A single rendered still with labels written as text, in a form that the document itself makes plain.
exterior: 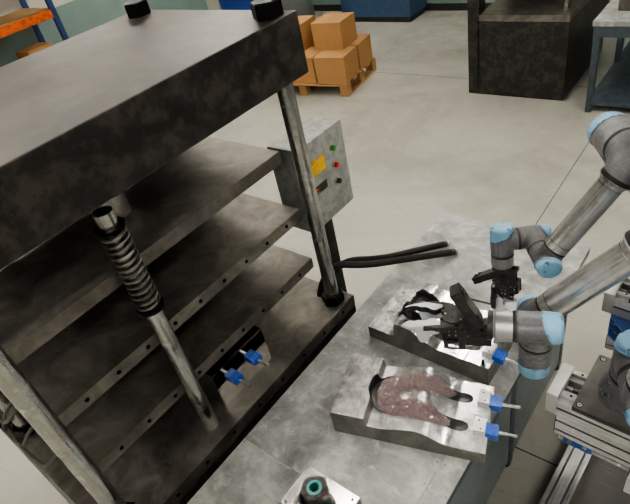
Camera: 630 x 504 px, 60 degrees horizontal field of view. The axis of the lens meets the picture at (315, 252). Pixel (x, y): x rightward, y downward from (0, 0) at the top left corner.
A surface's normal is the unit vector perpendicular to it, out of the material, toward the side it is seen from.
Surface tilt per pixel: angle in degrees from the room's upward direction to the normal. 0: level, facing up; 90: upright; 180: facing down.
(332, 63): 90
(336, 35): 90
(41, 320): 0
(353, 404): 0
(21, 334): 0
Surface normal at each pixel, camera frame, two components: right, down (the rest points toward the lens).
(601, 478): -0.19, -0.78
